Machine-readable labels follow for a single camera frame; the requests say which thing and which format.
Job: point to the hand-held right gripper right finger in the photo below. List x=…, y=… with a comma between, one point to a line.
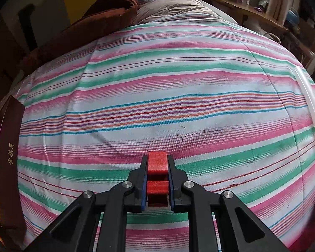
x=174, y=181

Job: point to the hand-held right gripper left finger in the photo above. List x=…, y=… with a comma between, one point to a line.
x=140, y=181

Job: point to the red plastic block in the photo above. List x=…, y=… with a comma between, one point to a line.
x=157, y=162

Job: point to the square metal tin box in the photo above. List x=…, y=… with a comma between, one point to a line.
x=10, y=162

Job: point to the striped pink green blanket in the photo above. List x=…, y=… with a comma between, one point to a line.
x=173, y=84

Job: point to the white translucent tube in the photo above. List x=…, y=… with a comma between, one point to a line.
x=308, y=97

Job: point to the grey pillow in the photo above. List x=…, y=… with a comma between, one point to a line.
x=173, y=8

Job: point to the wooden shelf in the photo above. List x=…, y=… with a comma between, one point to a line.
x=241, y=8

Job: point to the grey yellow blue headboard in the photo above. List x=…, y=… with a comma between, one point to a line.
x=76, y=0

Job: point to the blue plastic container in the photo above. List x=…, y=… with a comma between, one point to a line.
x=294, y=18

